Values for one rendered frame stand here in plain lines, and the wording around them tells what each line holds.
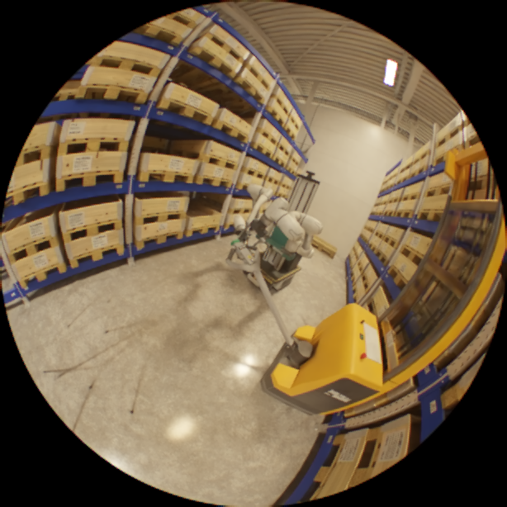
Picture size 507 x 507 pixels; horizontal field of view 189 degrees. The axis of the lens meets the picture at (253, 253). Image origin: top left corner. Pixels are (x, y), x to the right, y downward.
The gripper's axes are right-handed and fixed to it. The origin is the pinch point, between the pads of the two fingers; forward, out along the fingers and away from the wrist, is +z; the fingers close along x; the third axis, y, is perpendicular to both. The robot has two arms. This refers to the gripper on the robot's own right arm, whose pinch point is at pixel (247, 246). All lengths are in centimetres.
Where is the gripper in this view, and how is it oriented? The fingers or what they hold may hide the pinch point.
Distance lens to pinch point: 131.3
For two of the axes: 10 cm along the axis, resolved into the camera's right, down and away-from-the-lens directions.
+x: -6.0, 5.8, 5.5
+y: 7.5, 1.7, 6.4
